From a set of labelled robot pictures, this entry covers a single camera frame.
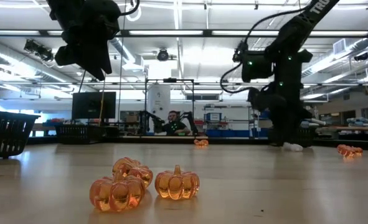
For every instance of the blue and white box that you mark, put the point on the blue and white box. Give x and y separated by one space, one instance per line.
213 117

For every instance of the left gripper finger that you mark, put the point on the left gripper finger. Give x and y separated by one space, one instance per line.
104 59
78 56

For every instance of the grey material rolls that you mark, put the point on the grey material rolls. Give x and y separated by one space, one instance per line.
317 122
364 121

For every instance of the black overhead mounted device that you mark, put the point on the black overhead mounted device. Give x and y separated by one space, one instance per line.
39 49

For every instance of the wooden workbench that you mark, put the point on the wooden workbench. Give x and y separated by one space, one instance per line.
46 127

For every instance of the black computer monitor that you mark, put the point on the black computer monitor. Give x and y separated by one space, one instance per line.
93 105

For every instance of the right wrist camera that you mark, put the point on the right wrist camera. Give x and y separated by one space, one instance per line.
258 99

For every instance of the black rig frame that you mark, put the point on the black rig frame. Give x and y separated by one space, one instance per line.
169 80

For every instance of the round black camera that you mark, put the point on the round black camera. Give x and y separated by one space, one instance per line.
162 55

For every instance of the black background robot arm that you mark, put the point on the black background robot arm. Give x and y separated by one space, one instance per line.
190 119
149 119

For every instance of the white pillar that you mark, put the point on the white pillar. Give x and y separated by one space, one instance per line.
158 99

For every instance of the black plastic mesh basket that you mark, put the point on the black plastic mesh basket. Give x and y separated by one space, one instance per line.
311 137
78 133
9 114

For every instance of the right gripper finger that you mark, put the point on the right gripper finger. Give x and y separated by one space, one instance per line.
295 133
278 132

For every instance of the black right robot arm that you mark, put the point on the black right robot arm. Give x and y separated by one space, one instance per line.
299 28

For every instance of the person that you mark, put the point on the person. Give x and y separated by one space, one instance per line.
174 127

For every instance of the small white plastic ghost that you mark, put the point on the small white plastic ghost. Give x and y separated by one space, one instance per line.
294 147

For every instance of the ceiling light strip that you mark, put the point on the ceiling light strip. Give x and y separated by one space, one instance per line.
165 32
339 33

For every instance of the blue storage bins row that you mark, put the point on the blue storage bins row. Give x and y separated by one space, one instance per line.
227 133

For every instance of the blue storage box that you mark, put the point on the blue storage box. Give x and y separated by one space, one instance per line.
263 115

